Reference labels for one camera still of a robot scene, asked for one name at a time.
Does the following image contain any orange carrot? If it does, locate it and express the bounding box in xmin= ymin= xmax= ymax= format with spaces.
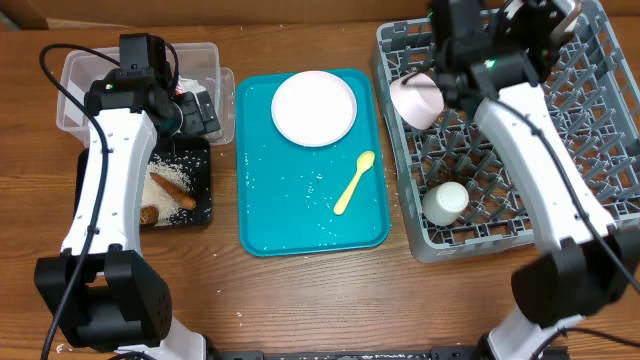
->
xmin=150 ymin=173 xmax=196 ymax=210

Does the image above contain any pile of white rice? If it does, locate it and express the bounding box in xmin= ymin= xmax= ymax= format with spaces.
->
xmin=140 ymin=150 xmax=212 ymax=228

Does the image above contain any brown food chunk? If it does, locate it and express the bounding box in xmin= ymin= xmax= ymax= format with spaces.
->
xmin=139 ymin=206 xmax=159 ymax=227

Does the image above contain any large white plate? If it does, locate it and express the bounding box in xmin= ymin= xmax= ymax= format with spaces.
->
xmin=271 ymin=71 xmax=357 ymax=148

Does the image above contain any pink bowl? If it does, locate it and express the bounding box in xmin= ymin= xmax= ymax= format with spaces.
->
xmin=390 ymin=73 xmax=444 ymax=130

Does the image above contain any yellow plastic spoon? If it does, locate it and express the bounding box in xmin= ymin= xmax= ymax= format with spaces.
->
xmin=333 ymin=151 xmax=376 ymax=216

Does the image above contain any white cup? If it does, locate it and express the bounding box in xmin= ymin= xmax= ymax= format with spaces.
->
xmin=422 ymin=182 xmax=469 ymax=226

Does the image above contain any white napkin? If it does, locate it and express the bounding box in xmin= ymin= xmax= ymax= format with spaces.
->
xmin=176 ymin=77 xmax=206 ymax=95

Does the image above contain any small white plate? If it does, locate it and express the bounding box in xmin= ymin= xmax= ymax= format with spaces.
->
xmin=550 ymin=0 xmax=582 ymax=42

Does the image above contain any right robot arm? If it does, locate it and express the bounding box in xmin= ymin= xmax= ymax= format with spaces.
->
xmin=431 ymin=0 xmax=639 ymax=359

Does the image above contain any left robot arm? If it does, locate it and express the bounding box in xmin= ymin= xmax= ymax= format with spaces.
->
xmin=34 ymin=33 xmax=219 ymax=359

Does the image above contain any grey dishwasher rack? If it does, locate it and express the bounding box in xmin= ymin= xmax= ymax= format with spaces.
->
xmin=371 ymin=1 xmax=639 ymax=263

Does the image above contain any black tray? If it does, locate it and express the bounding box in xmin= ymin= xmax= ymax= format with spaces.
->
xmin=71 ymin=133 xmax=212 ymax=234

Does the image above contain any clear plastic bin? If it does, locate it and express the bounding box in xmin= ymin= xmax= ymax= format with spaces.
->
xmin=56 ymin=42 xmax=235 ymax=146

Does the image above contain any teal serving tray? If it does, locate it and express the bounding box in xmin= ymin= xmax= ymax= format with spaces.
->
xmin=236 ymin=69 xmax=391 ymax=257

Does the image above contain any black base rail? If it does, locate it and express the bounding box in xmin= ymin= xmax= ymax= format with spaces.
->
xmin=207 ymin=345 xmax=479 ymax=360

